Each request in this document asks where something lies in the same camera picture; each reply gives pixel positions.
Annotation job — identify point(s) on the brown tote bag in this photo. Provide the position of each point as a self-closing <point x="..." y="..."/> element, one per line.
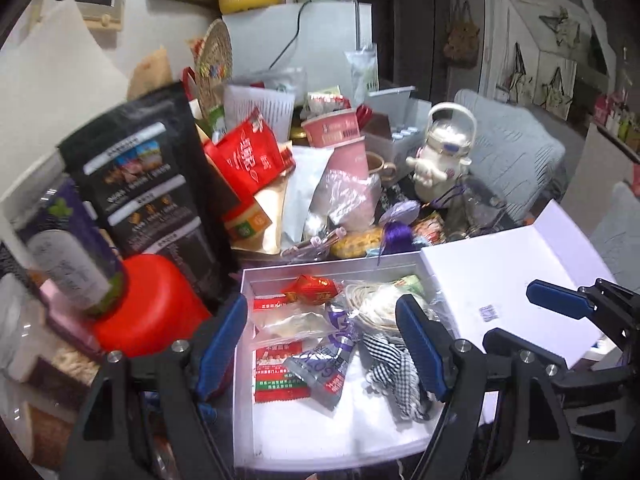
<point x="461" y="40"/>

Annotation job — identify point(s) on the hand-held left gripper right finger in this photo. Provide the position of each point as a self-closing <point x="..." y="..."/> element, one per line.
<point x="420" y="350"/>

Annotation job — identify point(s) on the black stand-up pouch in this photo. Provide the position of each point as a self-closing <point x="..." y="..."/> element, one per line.
<point x="150" y="180"/>

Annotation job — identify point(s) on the black white gingham lace cloth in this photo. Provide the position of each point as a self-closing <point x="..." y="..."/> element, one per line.
<point x="390" y="365"/>

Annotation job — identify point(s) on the gold foil pouch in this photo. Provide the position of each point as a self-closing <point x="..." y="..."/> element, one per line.
<point x="267" y="225"/>

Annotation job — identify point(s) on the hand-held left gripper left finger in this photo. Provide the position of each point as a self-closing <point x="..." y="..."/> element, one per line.
<point x="222" y="345"/>

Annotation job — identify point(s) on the lavender cardboard box with lid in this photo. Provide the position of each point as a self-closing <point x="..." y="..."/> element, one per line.
<point x="500" y="270"/>

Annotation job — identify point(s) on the green snack packet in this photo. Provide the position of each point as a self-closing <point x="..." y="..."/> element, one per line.
<point x="411" y="286"/>

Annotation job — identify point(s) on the cluster of clear plastic jars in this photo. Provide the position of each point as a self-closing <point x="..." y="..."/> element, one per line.
<point x="65" y="260"/>

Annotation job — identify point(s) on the white foam board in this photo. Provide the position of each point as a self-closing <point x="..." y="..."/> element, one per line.
<point x="50" y="90"/>

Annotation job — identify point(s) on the red foil bag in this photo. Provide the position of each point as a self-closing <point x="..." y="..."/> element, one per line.
<point x="250" y="155"/>

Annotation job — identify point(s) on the plain white pouch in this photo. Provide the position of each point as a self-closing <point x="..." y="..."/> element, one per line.
<point x="305" y="190"/>

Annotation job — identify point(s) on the star-shaped bag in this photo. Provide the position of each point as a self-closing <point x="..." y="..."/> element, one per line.
<point x="562" y="30"/>

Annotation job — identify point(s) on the round woven fan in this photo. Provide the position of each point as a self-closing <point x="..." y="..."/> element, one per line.
<point x="215" y="60"/>

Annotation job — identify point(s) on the white astronaut water bottle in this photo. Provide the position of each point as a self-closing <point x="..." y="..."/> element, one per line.
<point x="442" y="155"/>

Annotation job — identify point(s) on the white tote bag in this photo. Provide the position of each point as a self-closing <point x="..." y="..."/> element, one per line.
<point x="555" y="92"/>
<point x="515" y="80"/>

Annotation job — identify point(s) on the yellow snack packet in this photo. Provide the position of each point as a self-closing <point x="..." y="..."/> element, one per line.
<point x="355" y="242"/>

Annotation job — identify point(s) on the purple silver snack packet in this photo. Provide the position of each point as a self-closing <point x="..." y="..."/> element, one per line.
<point x="325" y="365"/>

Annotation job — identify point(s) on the white printed papers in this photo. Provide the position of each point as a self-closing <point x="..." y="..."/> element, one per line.
<point x="260" y="107"/>

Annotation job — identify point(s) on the white mini fridge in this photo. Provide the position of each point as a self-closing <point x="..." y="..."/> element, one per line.
<point x="330" y="35"/>

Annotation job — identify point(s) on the white and green pouch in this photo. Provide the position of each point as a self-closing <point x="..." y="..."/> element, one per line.
<point x="362" y="75"/>

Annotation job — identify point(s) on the clear zip bag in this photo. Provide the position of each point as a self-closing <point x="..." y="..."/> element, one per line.
<point x="295" y="325"/>

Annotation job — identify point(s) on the row of bottles on counter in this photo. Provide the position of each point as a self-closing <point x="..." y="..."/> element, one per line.
<point x="617" y="122"/>

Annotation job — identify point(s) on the brown kraft paper bag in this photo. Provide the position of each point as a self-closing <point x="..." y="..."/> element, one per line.
<point x="150" y="72"/>

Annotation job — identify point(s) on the clear glass cup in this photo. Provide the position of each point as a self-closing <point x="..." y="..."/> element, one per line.
<point x="475" y="210"/>

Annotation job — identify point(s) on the large red snack packet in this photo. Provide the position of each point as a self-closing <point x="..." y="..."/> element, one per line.
<point x="272" y="375"/>

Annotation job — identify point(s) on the pink instant noodle cup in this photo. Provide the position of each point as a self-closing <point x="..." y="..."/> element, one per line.
<point x="332" y="130"/>

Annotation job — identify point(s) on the purple tassel sachet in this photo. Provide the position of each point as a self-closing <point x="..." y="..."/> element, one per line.
<point x="397" y="227"/>

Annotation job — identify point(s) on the small red candy packet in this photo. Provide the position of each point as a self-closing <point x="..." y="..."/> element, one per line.
<point x="312" y="290"/>

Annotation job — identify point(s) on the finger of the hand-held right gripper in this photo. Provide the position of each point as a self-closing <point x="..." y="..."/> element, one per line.
<point x="555" y="299"/>
<point x="590" y="382"/>

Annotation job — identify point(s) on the beige mug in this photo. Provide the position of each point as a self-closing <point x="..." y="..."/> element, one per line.
<point x="380" y="167"/>

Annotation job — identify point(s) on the red plastic canister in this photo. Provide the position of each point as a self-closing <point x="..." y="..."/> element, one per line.
<point x="150" y="305"/>

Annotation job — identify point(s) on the grey storage box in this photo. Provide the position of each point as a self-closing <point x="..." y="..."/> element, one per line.
<point x="395" y="105"/>

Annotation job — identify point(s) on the grey padded chair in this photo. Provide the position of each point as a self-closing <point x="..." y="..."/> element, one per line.
<point x="510" y="150"/>
<point x="620" y="235"/>

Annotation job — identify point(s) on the pink tumbler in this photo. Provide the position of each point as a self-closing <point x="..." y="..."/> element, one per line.
<point x="350" y="160"/>

